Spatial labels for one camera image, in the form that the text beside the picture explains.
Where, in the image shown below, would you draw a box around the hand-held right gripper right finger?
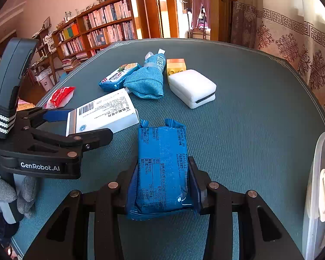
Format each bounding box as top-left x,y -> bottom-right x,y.
187,156 -> 305,260

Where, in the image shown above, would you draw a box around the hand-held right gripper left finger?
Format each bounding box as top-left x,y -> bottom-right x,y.
23,163 -> 141,260

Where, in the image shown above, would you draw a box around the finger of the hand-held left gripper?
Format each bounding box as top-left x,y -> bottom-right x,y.
18,107 -> 75,130
30,127 -> 114,158

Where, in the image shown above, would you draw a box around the white medicine box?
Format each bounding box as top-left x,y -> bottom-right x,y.
66,88 -> 140,137

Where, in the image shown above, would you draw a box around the dark blue snack packet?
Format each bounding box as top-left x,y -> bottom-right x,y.
125,119 -> 202,220

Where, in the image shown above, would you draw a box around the blue picture biscuit packet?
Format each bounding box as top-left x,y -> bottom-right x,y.
99,63 -> 141,92

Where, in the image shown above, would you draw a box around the clear plastic container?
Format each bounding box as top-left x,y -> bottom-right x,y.
302,131 -> 325,260

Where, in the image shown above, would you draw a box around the person's left forearm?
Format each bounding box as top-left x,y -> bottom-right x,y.
0,208 -> 19,250

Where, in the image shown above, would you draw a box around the person's left hand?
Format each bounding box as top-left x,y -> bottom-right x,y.
0,169 -> 38,219

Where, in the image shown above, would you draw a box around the red plastic packet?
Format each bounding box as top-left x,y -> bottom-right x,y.
45,86 -> 76,109

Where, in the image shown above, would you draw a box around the pale storage box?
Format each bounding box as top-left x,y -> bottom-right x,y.
35,68 -> 56,93

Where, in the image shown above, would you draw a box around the small wooden shelf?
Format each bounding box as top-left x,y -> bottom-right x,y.
32,27 -> 60,87

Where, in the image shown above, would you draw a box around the blue cloth pouch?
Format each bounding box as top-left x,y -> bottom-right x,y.
124,49 -> 167,100

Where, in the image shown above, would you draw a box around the white sponge with black gap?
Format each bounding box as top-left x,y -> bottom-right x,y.
168,69 -> 216,109

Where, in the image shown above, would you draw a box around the orange yellow toy brick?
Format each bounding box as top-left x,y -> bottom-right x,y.
166,58 -> 187,77

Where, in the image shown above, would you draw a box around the rows of books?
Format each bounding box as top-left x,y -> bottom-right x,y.
55,0 -> 137,68

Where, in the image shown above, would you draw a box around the large wooden bookshelf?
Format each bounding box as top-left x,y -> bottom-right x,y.
51,0 -> 149,69

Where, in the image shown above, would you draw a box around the dark patterned curtain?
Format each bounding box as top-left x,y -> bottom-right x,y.
230,1 -> 263,50

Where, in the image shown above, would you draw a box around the wooden door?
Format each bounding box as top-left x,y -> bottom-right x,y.
208,0 -> 238,42

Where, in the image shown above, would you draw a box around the hanging purple pants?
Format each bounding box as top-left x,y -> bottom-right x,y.
191,0 -> 213,30

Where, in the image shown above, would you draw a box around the light patterned curtain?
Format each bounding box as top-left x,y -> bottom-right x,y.
256,0 -> 325,125

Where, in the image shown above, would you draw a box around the wooden door frame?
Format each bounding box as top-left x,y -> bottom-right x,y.
137,0 -> 179,40

